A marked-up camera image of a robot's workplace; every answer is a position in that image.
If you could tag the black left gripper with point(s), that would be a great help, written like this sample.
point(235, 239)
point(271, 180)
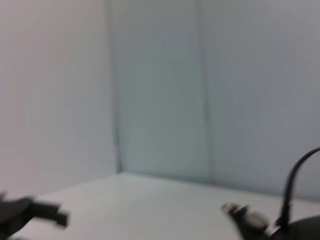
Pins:
point(12, 215)

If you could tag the black round teapot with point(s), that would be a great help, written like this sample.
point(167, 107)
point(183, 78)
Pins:
point(300, 230)

